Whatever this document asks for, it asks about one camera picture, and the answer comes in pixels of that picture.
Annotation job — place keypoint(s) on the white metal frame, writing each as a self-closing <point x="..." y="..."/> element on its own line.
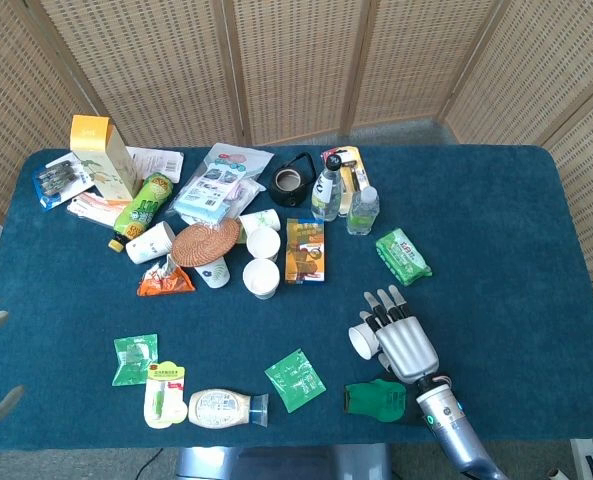
<point x="591" y="450"/>

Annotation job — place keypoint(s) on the woven wicker folding screen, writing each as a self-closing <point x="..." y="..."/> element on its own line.
<point x="296" y="65"/>

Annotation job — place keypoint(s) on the white dressing bottle blue cap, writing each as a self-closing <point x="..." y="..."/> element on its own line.
<point x="216" y="407"/>

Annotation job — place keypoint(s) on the small water bottle green label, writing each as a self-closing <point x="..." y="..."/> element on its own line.
<point x="362" y="215"/>

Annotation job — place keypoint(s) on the blue battery blister pack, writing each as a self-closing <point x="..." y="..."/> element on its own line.
<point x="58" y="180"/>

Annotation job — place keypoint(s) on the orange snack bag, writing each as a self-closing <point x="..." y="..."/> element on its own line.
<point x="168" y="285"/>

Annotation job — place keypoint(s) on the black teapot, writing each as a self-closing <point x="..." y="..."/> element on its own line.
<point x="286" y="192"/>

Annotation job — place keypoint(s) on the lip balm blister pack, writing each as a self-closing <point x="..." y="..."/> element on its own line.
<point x="163" y="395"/>

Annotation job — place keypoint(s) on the white paper cup blue print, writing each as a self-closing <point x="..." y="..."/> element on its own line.
<point x="362" y="341"/>

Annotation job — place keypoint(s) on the brown woven rattan coaster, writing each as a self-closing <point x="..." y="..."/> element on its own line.
<point x="203" y="242"/>

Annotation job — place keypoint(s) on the brown snack box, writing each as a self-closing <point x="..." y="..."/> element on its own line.
<point x="303" y="250"/>

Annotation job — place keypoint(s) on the green wet wipes pack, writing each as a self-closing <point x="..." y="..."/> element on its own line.
<point x="403" y="255"/>

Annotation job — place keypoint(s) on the green foil sachet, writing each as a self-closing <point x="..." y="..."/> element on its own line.
<point x="133" y="360"/>

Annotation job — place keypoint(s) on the green tea sachet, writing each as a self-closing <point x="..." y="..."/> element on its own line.
<point x="296" y="382"/>

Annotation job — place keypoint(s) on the razor blister pack yellow card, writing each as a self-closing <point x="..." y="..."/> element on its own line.
<point x="353" y="167"/>

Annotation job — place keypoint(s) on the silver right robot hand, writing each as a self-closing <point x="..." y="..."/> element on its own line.
<point x="406" y="345"/>

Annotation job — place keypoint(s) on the white printed paper pack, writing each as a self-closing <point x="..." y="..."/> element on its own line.
<point x="161" y="162"/>

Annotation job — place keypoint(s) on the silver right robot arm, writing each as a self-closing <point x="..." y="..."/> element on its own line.
<point x="451" y="425"/>

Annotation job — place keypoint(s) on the blue fleece tablecloth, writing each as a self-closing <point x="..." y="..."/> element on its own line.
<point x="501" y="225"/>

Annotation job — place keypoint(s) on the white paper cup middle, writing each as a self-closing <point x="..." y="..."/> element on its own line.
<point x="263" y="243"/>

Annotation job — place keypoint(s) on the green tea bottle yellow cap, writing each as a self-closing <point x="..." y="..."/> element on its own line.
<point x="143" y="210"/>

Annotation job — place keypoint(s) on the green black work glove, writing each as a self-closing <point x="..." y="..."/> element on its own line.
<point x="376" y="397"/>

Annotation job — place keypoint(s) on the white paper cup with text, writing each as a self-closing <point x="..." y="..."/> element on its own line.
<point x="148" y="245"/>

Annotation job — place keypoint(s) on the yellow pomelo print carton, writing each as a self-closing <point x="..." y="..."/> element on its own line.
<point x="111" y="165"/>

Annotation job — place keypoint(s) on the paper cup blue flower print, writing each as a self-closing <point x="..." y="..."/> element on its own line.
<point x="216" y="275"/>

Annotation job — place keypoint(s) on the white paper cup front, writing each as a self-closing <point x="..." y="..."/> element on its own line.
<point x="261" y="277"/>

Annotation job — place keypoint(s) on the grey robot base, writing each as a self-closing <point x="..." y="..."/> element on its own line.
<point x="276" y="465"/>

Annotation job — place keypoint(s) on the orange white toothbrush pack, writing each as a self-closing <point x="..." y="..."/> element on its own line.
<point x="96" y="210"/>

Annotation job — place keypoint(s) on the tall clear lime soda bottle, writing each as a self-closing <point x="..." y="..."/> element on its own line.
<point x="326" y="195"/>

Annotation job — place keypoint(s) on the light blue cloth package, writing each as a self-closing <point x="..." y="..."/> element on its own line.
<point x="206" y="200"/>

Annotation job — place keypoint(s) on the clear plastic bag package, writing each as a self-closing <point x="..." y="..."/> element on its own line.
<point x="236" y="160"/>

